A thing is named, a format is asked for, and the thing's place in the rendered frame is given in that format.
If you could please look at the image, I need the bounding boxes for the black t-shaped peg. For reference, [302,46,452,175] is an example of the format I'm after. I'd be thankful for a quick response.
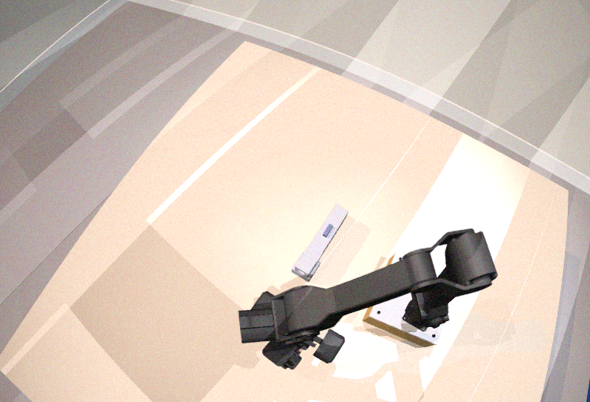
[322,223,333,237]

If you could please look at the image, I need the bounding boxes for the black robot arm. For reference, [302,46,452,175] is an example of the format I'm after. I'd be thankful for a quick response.
[239,228,498,370]

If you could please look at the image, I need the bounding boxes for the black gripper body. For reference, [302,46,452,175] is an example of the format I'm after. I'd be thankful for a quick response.
[251,291,345,363]

